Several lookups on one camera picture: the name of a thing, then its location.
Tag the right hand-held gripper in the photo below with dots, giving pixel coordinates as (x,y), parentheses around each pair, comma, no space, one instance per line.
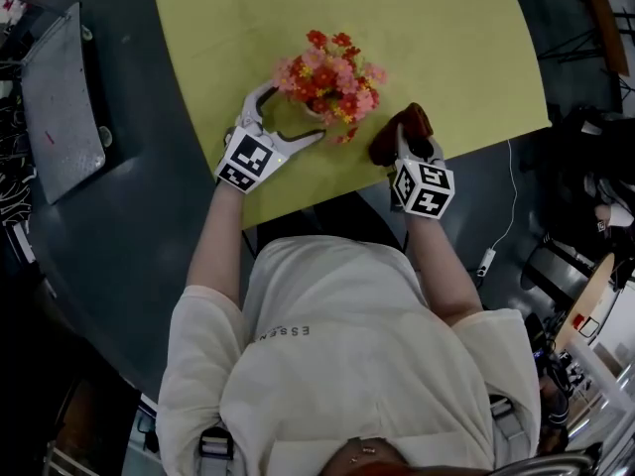
(424,189)

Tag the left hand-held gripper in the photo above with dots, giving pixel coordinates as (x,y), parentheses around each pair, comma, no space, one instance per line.
(248,161)

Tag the brown knitted cloth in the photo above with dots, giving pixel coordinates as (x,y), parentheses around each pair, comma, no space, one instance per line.
(412,122)

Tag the red and pink flower bouquet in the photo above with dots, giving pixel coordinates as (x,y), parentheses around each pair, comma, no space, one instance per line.
(330,80)

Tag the person's left forearm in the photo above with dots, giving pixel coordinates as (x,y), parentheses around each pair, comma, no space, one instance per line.
(218,251)

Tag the person's right forearm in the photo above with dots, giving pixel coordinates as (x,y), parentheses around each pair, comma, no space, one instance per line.
(441,275)

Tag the yellow tablecloth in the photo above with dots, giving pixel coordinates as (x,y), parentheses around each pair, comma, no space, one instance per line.
(421,67)

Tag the person's black trousers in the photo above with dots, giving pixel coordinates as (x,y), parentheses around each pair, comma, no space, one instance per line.
(342,221)

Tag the grey metal tray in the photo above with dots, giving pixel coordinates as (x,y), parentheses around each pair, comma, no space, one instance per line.
(62,107)

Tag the person's white t-shirt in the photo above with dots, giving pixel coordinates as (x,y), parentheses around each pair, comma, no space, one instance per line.
(347,355)

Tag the round wooden board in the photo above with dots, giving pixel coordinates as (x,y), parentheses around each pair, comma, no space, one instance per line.
(590,295)

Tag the long wooden desk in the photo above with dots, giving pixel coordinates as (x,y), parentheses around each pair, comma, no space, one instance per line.
(607,18)

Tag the row of black white backpacks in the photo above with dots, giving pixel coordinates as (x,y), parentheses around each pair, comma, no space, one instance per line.
(12,166)

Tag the silver head mount bar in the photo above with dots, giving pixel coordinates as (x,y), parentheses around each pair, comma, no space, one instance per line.
(550,461)

